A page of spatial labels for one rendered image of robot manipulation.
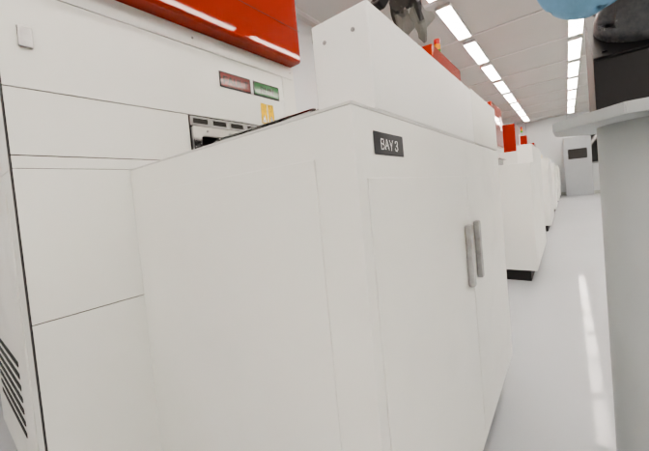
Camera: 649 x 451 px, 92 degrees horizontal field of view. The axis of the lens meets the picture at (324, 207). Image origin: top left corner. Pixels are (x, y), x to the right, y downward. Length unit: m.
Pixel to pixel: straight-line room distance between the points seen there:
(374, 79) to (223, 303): 0.43
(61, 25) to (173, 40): 0.25
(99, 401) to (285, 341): 0.53
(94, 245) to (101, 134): 0.25
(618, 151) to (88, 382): 1.15
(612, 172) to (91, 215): 1.06
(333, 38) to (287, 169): 0.19
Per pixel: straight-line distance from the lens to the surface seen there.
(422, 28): 0.95
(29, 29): 0.91
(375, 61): 0.46
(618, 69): 0.82
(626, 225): 0.81
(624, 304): 0.85
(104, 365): 0.90
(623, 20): 0.84
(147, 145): 0.91
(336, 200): 0.38
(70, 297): 0.85
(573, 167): 13.06
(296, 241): 0.43
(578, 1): 0.69
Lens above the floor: 0.71
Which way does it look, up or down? 2 degrees down
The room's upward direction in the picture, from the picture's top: 5 degrees counter-clockwise
